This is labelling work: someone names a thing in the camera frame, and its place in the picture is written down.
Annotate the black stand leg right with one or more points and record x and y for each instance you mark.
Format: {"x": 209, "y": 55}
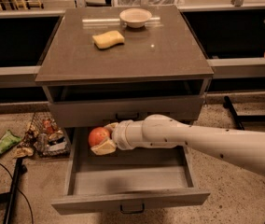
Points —
{"x": 239, "y": 120}

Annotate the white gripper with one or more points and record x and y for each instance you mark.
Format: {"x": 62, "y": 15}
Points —
{"x": 119, "y": 135}

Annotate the white bowl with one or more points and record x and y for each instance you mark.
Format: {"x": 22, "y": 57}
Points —
{"x": 135, "y": 17}

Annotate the black stand leg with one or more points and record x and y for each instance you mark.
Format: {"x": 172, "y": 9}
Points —
{"x": 9, "y": 198}
{"x": 239, "y": 120}

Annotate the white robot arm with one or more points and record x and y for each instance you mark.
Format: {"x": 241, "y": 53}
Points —
{"x": 244, "y": 149}

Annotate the wire basket with snacks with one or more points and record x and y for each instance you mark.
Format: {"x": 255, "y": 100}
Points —
{"x": 45, "y": 137}

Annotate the red apple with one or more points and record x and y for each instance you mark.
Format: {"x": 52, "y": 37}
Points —
{"x": 97, "y": 135}

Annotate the yellow snack bag on floor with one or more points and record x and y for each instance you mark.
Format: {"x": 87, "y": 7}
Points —
{"x": 22, "y": 152}

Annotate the open grey drawer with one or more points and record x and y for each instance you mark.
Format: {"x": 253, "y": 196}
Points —
{"x": 127, "y": 181}

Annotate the yellow sponge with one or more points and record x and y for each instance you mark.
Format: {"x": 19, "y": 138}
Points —
{"x": 108, "y": 39}

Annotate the black stand leg left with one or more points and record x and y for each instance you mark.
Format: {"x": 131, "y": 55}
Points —
{"x": 9, "y": 198}

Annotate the grey drawer cabinet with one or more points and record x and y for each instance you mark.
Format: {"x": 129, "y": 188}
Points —
{"x": 159, "y": 60}

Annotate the closed grey upper drawer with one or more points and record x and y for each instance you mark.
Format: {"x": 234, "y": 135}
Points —
{"x": 100, "y": 112}

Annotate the green snack bag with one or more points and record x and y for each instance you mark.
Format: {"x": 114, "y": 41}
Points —
{"x": 8, "y": 141}

